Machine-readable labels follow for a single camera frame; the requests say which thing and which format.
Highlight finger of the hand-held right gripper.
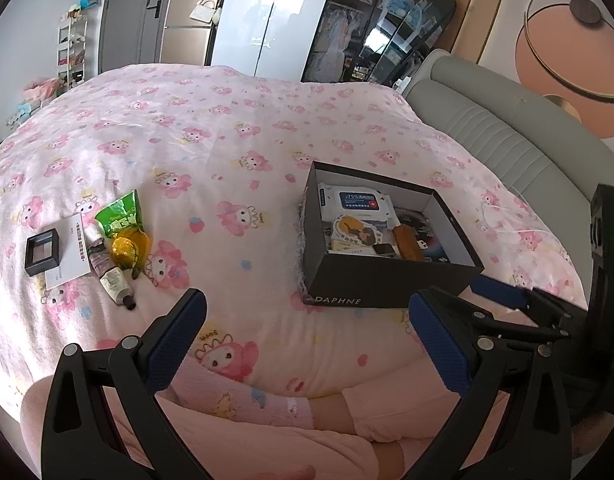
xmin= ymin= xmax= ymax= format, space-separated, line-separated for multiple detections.
xmin=467 ymin=305 xmax=572 ymax=351
xmin=470 ymin=276 xmax=592 ymax=328

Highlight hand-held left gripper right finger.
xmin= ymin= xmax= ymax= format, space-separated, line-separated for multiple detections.
xmin=402 ymin=287 xmax=575 ymax=480

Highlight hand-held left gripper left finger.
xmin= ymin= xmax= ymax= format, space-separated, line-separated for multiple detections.
xmin=41 ymin=287 xmax=210 ymax=480

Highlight black cardboard box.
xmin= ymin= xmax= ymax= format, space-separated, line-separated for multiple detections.
xmin=301 ymin=161 xmax=485 ymax=309

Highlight white tube black cap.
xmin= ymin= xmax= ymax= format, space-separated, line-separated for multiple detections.
xmin=99 ymin=266 xmax=138 ymax=311

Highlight yellow snack packet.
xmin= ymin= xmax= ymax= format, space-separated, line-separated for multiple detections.
xmin=110 ymin=229 xmax=153 ymax=278

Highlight pink cream tube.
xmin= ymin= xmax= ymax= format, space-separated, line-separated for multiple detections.
xmin=83 ymin=224 xmax=111 ymax=275

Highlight green snack packet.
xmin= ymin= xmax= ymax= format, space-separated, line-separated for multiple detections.
xmin=95 ymin=189 xmax=140 ymax=239

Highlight small black square box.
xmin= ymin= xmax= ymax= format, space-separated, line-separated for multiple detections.
xmin=25 ymin=228 xmax=62 ymax=277

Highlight wooden comb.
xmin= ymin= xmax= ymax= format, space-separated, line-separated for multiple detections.
xmin=393 ymin=225 xmax=425 ymax=262

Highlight person's legs in pink pajamas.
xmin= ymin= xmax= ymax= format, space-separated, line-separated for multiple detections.
xmin=22 ymin=355 xmax=488 ymax=480

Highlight white paper card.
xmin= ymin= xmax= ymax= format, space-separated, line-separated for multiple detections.
xmin=43 ymin=213 xmax=109 ymax=291

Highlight cartoon sticker card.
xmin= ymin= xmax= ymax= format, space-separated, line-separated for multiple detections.
xmin=329 ymin=215 xmax=388 ymax=253

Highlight white wet wipes pack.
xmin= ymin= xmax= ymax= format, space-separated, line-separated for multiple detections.
xmin=317 ymin=183 xmax=395 ymax=221

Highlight grey padded headboard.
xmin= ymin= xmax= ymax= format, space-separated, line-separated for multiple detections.
xmin=402 ymin=48 xmax=614 ymax=281

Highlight pink printed blanket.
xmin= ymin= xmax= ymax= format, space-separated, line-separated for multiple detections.
xmin=0 ymin=62 xmax=590 ymax=461

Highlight standing oval mirror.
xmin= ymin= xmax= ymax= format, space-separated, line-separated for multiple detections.
xmin=369 ymin=0 xmax=458 ymax=88

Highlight pile of pink plush toys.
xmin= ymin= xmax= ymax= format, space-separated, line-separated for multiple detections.
xmin=7 ymin=76 xmax=68 ymax=128

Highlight beige cabinet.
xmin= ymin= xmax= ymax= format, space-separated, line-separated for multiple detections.
xmin=159 ymin=0 xmax=222 ymax=67

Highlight black glass display cabinet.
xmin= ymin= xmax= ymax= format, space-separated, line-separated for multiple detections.
xmin=301 ymin=0 xmax=434 ymax=83

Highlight white shelf rack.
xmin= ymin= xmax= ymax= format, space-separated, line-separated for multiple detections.
xmin=56 ymin=7 xmax=90 ymax=92

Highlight grey wardrobe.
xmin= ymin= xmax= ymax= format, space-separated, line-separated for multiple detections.
xmin=98 ymin=0 xmax=180 ymax=73

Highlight white handbag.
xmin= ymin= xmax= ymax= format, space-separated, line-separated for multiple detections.
xmin=189 ymin=0 xmax=222 ymax=23

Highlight white wardrobe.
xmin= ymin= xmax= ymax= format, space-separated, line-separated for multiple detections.
xmin=209 ymin=0 xmax=345 ymax=81

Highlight white cable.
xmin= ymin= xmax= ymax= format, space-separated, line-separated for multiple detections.
xmin=481 ymin=187 xmax=550 ymax=241

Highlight round wall decoration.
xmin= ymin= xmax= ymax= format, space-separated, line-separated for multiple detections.
xmin=514 ymin=0 xmax=614 ymax=141

